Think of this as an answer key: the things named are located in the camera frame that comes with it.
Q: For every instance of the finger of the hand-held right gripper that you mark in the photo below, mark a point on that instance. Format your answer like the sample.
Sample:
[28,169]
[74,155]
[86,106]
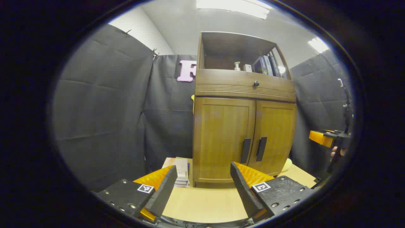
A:
[320,138]

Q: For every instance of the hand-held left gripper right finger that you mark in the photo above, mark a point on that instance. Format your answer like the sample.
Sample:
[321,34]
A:
[243,190]

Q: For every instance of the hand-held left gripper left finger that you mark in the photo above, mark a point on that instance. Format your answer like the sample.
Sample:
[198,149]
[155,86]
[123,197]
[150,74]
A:
[164,190]

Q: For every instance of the wooden cabinet door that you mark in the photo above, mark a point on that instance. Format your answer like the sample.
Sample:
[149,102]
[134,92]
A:
[221,139]
[277,139]

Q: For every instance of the brown wooden shoe cabinet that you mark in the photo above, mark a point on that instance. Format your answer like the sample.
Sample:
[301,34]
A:
[221,84]

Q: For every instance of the wooden cabinet drawer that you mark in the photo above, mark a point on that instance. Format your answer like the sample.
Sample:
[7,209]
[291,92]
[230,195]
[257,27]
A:
[227,81]

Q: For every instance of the thin white book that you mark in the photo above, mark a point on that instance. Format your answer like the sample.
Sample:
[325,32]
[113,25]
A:
[183,184]

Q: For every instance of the thick white paperback book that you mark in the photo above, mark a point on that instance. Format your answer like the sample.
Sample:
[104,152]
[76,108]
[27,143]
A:
[180,167]

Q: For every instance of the pale yellow round plush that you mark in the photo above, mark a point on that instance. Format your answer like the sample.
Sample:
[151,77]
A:
[286,165]

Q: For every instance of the small ceiling light panel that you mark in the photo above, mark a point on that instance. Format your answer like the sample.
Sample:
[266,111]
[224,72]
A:
[318,45]

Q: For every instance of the black backdrop cloth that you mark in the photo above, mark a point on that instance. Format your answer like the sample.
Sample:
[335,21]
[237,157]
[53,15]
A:
[104,110]

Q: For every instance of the small white box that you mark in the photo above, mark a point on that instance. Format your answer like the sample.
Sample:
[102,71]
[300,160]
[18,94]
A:
[247,68]

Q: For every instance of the white pump bottle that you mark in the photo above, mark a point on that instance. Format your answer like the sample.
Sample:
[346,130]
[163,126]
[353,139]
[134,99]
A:
[237,66]

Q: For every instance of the long ceiling light panel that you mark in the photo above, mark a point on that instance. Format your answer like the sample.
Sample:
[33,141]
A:
[234,7]

